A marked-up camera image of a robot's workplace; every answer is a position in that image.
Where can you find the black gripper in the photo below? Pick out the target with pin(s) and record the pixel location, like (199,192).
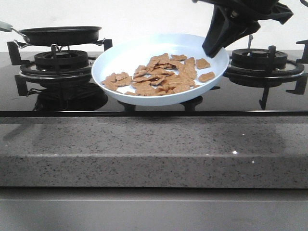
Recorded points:
(223,32)

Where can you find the brown meat pieces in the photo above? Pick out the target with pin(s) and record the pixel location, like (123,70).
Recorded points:
(163,75)

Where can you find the light blue plate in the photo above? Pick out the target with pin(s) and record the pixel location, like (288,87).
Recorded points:
(126,57)

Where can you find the black pan with green handle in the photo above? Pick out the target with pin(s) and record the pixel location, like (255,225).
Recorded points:
(61,35)

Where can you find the black empty burner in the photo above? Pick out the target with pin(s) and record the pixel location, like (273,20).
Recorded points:
(257,58)

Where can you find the black empty burner grate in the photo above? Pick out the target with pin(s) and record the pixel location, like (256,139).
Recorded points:
(264,69)

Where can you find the black burner under pan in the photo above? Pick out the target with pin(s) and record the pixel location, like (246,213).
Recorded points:
(64,60)

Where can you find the black pan support grate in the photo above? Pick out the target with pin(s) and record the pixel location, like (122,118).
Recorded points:
(50,79)

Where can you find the black glass gas cooktop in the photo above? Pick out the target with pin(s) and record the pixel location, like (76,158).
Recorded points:
(285,92)

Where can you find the metal wire trivet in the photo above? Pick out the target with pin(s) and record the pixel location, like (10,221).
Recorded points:
(107,43)

